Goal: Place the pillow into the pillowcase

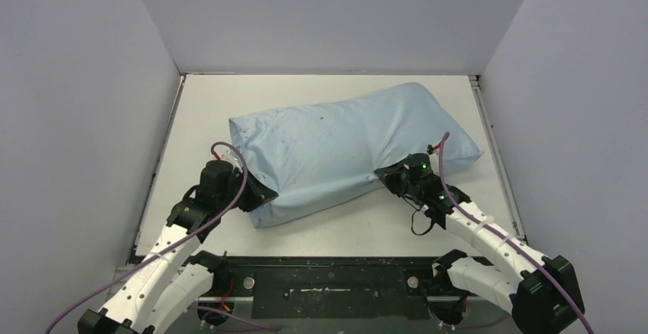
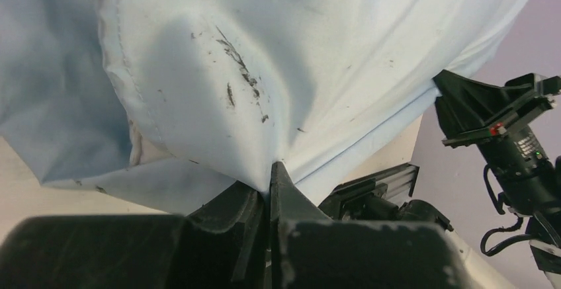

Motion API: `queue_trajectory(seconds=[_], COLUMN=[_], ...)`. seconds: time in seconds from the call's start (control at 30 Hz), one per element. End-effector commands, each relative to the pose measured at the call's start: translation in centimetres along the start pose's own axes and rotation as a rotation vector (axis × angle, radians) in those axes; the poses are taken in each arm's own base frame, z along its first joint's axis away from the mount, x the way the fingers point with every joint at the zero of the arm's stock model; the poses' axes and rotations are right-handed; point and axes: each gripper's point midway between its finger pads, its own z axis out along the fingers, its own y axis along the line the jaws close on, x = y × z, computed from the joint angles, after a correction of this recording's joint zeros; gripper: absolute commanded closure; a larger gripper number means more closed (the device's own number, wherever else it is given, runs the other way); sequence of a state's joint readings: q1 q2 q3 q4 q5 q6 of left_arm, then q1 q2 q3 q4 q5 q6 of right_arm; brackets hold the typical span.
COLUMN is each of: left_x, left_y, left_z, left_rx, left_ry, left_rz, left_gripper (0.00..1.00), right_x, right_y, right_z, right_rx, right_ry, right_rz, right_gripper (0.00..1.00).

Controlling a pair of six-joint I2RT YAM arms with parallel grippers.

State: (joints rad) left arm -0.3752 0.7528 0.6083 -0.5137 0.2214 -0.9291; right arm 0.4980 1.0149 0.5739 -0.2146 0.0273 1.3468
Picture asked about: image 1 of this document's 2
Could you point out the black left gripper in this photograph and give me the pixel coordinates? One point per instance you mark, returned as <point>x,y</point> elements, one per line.
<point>258,195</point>

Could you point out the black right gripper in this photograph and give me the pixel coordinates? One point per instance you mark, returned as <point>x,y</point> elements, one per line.
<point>390,176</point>

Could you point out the light blue pillowcase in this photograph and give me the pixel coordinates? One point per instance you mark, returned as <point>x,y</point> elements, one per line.
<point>318,156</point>

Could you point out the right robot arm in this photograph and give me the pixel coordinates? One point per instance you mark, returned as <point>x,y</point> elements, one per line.
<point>541,294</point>

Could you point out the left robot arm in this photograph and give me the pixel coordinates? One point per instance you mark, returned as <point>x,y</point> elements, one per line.
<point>177,271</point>

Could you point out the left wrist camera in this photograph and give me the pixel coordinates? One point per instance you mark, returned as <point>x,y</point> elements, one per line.
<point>232,158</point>

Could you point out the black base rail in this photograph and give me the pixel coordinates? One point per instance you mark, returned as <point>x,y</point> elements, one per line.
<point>337,288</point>

